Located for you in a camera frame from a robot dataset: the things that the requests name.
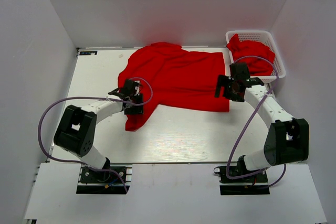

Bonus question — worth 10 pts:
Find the red t shirt in basket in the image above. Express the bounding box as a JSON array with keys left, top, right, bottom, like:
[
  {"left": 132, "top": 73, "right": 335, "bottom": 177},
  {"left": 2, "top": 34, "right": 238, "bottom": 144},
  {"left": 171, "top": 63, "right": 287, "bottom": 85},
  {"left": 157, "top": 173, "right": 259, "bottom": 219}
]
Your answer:
[{"left": 226, "top": 34, "right": 275, "bottom": 76}]

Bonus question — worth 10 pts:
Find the white plastic basket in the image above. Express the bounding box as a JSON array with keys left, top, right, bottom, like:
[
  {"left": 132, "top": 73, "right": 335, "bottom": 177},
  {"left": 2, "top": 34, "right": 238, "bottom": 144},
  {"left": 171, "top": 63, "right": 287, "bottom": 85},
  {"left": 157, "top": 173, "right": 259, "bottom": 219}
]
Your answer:
[{"left": 225, "top": 30, "right": 286, "bottom": 83}]

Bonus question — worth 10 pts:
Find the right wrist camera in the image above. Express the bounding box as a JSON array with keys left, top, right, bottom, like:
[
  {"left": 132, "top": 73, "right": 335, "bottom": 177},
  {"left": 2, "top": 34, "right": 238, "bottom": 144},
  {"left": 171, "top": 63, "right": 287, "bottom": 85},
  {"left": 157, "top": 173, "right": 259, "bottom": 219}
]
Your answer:
[{"left": 229, "top": 62, "right": 265, "bottom": 88}]

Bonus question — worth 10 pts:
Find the red t shirt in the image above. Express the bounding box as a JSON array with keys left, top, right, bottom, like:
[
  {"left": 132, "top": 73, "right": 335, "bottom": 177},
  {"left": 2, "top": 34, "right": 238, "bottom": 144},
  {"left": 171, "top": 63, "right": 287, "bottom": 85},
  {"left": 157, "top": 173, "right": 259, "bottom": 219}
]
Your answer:
[
  {"left": 226, "top": 34, "right": 275, "bottom": 76},
  {"left": 118, "top": 42, "right": 229, "bottom": 131}
]

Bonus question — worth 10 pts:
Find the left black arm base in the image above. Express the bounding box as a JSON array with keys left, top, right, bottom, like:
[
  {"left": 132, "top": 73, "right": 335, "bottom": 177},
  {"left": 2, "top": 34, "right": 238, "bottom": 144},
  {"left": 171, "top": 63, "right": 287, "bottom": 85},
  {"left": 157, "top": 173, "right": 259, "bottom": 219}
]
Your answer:
[{"left": 76, "top": 165, "right": 132, "bottom": 195}]

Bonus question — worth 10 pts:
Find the dark label sticker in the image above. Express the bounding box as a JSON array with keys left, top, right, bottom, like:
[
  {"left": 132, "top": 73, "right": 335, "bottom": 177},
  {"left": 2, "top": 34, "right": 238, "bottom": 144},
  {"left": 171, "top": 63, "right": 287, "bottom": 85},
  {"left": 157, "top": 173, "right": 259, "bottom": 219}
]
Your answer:
[{"left": 79, "top": 51, "right": 98, "bottom": 56}]

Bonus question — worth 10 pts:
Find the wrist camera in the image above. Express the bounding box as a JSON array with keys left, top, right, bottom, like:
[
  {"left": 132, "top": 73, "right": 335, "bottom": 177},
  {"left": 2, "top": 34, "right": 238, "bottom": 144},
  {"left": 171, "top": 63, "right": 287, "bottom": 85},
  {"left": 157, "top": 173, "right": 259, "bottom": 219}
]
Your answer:
[
  {"left": 108, "top": 79, "right": 140, "bottom": 99},
  {"left": 229, "top": 62, "right": 265, "bottom": 88}
]

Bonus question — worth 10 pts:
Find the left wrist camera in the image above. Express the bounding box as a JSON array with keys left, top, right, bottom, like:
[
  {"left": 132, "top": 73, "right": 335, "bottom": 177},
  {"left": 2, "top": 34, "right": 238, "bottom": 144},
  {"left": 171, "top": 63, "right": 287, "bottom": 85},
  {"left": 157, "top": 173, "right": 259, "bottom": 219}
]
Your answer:
[{"left": 108, "top": 79, "right": 140, "bottom": 99}]

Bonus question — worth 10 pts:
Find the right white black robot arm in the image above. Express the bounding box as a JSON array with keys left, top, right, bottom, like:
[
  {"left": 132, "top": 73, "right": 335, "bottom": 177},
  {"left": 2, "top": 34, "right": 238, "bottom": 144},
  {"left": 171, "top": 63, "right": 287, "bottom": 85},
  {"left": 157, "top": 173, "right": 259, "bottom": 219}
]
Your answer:
[{"left": 215, "top": 75, "right": 309, "bottom": 182}]

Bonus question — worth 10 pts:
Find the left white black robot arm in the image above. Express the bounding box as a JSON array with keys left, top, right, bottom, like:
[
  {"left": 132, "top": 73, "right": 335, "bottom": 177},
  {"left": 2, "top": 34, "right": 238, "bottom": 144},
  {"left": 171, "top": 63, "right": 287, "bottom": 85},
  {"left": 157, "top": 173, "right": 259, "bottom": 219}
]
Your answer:
[{"left": 54, "top": 93, "right": 143, "bottom": 182}]

